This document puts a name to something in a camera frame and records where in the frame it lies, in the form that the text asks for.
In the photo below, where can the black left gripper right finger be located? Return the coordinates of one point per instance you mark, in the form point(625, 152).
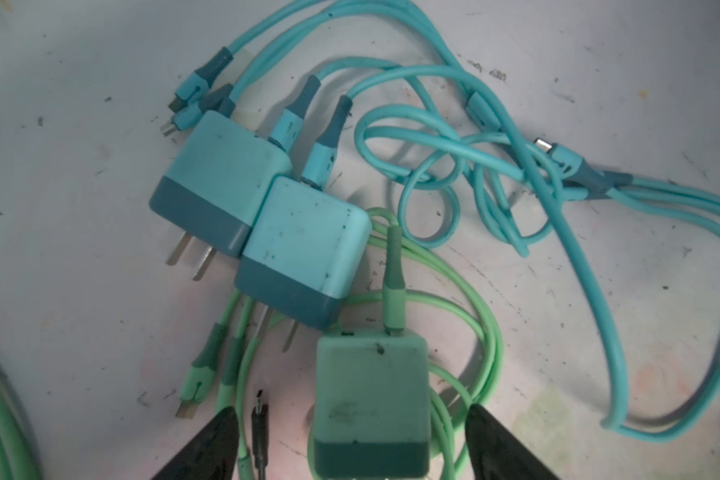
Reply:
point(496, 454)

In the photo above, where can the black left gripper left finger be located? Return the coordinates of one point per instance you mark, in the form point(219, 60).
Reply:
point(210, 455)

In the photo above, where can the light green charger adapter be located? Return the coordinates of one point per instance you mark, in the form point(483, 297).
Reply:
point(371, 415)

